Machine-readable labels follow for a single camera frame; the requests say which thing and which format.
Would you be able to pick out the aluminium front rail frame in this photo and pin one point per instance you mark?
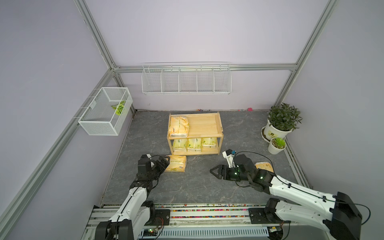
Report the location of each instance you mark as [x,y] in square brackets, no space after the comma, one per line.
[197,216]

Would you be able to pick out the large potted green plant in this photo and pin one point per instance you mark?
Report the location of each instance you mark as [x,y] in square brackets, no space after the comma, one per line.
[282,120]

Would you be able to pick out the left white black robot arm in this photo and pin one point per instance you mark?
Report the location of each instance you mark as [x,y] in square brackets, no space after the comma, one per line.
[136,210]

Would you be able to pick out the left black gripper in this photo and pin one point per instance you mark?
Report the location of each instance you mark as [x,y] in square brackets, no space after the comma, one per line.
[162,168]

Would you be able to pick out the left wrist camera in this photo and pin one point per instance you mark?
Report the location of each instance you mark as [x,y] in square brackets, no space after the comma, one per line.
[148,159]

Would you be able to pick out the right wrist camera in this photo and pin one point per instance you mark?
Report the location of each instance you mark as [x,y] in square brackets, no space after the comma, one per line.
[229,156]

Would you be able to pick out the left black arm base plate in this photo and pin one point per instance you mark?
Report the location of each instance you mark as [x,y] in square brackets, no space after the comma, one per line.
[161,217]

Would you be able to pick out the green tissue pack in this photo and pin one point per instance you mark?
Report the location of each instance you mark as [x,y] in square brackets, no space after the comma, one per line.
[209,143]
[194,145]
[180,145]

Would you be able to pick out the green leaf toy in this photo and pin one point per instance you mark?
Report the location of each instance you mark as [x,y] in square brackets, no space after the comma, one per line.
[119,108]

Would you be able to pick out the long white wire wall basket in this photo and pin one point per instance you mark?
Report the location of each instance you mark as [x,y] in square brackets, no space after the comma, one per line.
[186,78]

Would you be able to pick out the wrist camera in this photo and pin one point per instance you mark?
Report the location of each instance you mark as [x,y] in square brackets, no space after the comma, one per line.
[148,159]
[229,156]

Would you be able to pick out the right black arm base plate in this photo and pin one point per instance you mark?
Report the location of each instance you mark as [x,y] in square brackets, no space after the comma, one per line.
[264,216]

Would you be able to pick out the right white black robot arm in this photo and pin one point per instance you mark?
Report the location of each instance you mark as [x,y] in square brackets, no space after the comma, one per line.
[336,214]

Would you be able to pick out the orange tissue pack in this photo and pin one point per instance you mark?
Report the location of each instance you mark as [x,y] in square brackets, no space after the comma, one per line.
[179,126]
[177,164]
[265,166]

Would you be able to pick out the white wire side basket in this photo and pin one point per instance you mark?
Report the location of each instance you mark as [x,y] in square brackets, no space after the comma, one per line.
[99,118]

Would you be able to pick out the small potted succulent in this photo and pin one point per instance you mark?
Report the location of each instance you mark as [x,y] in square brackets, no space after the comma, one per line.
[276,145]

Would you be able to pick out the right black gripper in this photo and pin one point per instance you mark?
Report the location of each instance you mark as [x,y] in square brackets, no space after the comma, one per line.
[219,171]

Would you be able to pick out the wooden two-tier shelf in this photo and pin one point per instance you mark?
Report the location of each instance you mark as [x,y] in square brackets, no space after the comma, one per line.
[202,125]

